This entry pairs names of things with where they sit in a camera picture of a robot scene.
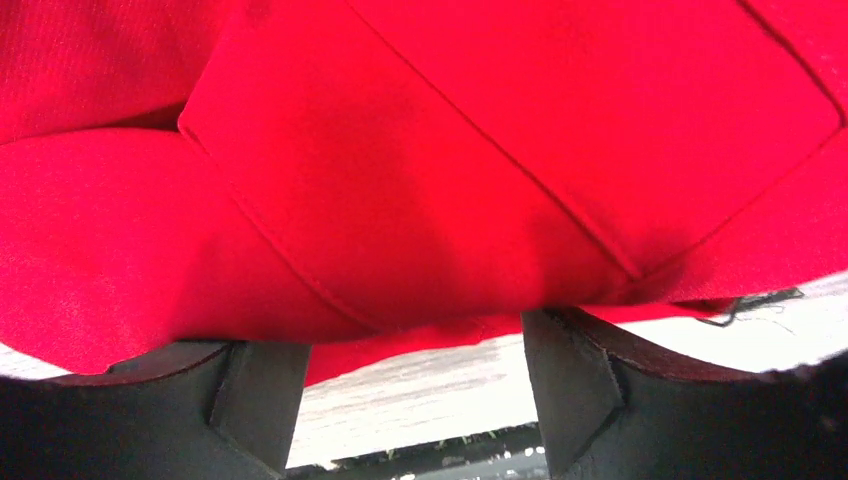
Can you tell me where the red skirt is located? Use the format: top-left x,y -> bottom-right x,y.
1,1 -> 847,376

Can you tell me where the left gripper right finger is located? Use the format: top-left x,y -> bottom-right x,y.
522,309 -> 847,480

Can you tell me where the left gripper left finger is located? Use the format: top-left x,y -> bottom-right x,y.
1,342 -> 311,479

